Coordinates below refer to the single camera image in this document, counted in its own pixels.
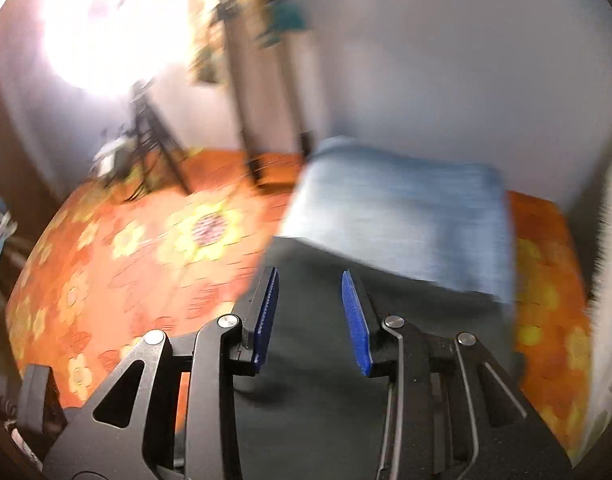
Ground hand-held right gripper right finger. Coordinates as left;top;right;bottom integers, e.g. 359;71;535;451
342;270;574;480

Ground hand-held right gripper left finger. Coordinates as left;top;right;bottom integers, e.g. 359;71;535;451
43;266;279;480

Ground dark grey pants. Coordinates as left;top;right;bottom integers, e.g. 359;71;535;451
233;237;518;480

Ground folded light blue jeans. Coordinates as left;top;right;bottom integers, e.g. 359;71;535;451
276;136;518;307

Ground orange floral bedsheet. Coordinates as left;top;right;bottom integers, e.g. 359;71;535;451
6;147;594;466

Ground black tripod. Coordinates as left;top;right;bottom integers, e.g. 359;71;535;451
100;80;194;197

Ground white cloth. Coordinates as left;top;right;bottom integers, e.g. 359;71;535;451
583;160;612;461

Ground tall wooden shelf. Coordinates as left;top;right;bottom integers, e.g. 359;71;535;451
191;0;314;188

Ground teal object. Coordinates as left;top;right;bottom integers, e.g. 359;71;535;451
258;0;307;50

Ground bright studio lamp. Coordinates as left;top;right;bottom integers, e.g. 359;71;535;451
38;0;199;101

